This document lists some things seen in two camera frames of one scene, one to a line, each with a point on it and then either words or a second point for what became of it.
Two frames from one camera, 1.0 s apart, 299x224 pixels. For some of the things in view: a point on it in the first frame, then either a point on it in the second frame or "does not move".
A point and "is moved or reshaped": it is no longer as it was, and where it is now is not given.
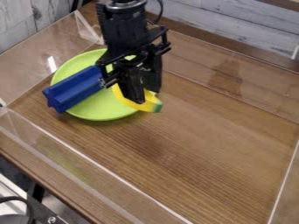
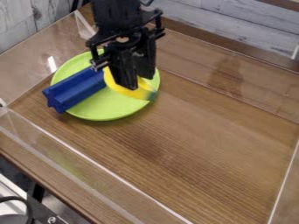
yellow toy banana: x=153 y=103 is moved or reshaped
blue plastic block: x=73 y=90 does not move
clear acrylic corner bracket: x=89 y=33 does not move
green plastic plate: x=102 y=106 does not move
